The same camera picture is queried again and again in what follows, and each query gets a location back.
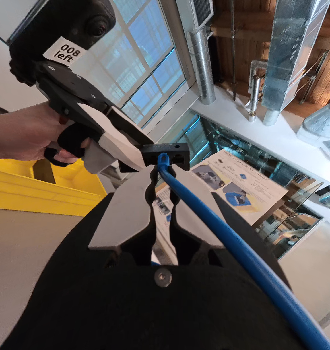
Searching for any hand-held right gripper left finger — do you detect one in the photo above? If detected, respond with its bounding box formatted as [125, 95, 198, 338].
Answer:
[87, 165, 158, 266]

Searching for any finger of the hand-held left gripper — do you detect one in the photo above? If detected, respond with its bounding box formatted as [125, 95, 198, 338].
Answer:
[97, 132, 145, 172]
[107, 106, 155, 147]

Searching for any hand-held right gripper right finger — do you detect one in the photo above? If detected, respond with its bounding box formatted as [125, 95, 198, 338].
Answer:
[168, 170, 229, 266]

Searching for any blue ethernet cable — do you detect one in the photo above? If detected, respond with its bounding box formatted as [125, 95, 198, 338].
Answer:
[151, 152, 330, 350]

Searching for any black ethernet port block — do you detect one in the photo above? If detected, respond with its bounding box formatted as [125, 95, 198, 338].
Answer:
[118, 142, 191, 173]

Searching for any person's left hand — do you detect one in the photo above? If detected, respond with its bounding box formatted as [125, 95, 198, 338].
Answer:
[0, 102, 91, 164]

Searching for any printed instruction poster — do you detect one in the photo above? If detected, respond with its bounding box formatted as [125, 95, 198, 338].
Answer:
[151, 149, 289, 263]

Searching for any large paned window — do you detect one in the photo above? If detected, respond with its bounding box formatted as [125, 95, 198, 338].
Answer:
[90, 0, 188, 129]

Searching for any yellow plastic bin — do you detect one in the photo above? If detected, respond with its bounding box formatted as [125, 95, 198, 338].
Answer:
[0, 158, 108, 217]

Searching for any glass partition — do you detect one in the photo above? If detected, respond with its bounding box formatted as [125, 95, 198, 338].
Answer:
[179, 109, 325, 260]

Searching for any thin dark metal pipe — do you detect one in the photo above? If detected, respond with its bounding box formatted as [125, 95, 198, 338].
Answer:
[230, 0, 239, 101]

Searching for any bent silver pipe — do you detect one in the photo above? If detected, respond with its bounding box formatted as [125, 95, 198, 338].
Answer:
[246, 60, 268, 123]

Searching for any white air vent box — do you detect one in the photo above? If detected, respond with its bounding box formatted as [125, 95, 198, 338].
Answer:
[189, 0, 215, 31]

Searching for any round silver air duct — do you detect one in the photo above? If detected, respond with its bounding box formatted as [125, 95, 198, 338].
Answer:
[185, 30, 216, 106]

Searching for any conical silver duct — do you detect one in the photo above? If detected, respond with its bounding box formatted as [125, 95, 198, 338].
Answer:
[296, 84, 330, 166]

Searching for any rectangular silver air duct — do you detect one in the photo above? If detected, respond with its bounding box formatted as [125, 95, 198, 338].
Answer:
[261, 0, 330, 127]

